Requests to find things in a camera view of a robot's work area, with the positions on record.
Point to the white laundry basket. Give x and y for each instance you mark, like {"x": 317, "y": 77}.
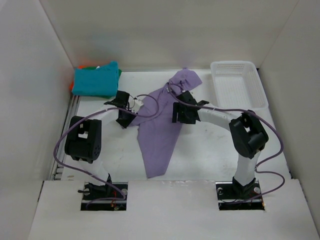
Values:
{"x": 236, "y": 84}

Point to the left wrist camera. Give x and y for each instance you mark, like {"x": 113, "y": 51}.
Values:
{"x": 136, "y": 104}

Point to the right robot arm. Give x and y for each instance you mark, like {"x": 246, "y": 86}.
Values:
{"x": 248, "y": 135}

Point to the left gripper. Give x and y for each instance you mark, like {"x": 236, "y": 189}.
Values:
{"x": 124, "y": 119}

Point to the green t shirt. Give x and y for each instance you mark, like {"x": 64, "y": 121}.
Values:
{"x": 107, "y": 77}

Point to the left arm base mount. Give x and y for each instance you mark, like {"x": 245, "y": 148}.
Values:
{"x": 103, "y": 197}

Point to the lilac t shirt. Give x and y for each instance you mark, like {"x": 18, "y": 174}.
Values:
{"x": 157, "y": 135}

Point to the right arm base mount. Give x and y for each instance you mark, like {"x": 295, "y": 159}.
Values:
{"x": 231, "y": 199}

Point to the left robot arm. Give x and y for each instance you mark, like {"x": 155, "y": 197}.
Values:
{"x": 83, "y": 139}

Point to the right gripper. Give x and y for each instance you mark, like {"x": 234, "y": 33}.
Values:
{"x": 176, "y": 113}

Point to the teal t shirt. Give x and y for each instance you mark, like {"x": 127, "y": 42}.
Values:
{"x": 96, "y": 81}

